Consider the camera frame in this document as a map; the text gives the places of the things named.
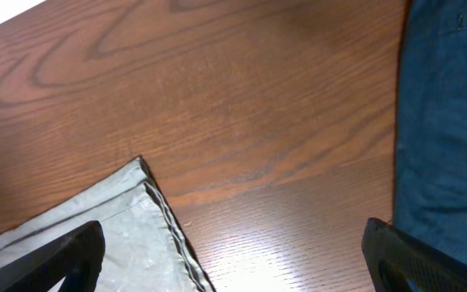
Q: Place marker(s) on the khaki beige shorts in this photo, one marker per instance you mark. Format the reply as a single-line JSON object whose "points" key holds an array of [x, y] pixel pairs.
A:
{"points": [[145, 248]]}

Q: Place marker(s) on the navy blue garment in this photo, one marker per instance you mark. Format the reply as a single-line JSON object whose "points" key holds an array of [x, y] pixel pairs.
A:
{"points": [[431, 127]]}

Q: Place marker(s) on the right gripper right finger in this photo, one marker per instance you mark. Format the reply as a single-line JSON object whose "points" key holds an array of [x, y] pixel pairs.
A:
{"points": [[399, 262]]}

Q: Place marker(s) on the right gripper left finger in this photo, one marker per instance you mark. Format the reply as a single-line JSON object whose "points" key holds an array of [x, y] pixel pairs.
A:
{"points": [[74, 260]]}

